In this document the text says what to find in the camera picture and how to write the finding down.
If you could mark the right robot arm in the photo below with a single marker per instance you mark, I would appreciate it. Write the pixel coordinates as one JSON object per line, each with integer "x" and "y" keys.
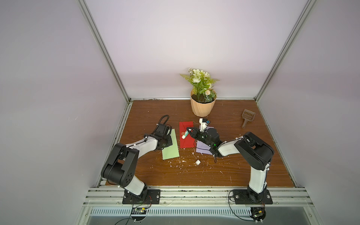
{"x": 254, "y": 150}

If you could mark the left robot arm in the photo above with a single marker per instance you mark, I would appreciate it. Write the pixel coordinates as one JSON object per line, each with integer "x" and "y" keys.
{"x": 120, "y": 166}

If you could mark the beige flower pot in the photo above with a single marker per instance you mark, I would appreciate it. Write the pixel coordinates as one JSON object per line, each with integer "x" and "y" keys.
{"x": 201, "y": 104}

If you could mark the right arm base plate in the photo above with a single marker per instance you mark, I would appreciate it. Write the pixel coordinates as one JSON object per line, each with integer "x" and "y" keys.
{"x": 246, "y": 197}

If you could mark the purple envelope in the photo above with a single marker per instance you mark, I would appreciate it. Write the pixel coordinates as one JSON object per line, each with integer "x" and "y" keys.
{"x": 202, "y": 148}

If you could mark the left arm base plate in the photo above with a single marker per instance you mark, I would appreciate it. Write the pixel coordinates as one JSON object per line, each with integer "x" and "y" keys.
{"x": 149, "y": 196}

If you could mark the red envelope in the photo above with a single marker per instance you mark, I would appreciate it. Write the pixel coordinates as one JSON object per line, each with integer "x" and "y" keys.
{"x": 188, "y": 141}

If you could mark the artificial flower plant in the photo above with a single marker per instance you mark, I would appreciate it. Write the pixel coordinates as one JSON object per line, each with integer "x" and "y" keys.
{"x": 203, "y": 83}

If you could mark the brown plastic scoop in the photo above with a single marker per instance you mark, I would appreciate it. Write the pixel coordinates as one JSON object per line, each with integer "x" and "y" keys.
{"x": 248, "y": 116}

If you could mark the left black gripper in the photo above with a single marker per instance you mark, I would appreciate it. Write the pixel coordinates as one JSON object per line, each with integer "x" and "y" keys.
{"x": 169, "y": 141}

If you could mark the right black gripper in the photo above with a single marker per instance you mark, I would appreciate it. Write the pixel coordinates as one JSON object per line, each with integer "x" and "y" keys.
{"x": 196, "y": 133}

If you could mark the white green glue stick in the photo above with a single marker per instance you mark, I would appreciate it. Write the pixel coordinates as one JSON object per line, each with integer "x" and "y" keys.
{"x": 185, "y": 134}

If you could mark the green envelope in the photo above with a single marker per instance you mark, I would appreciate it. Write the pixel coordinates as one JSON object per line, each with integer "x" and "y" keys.
{"x": 172, "y": 151}

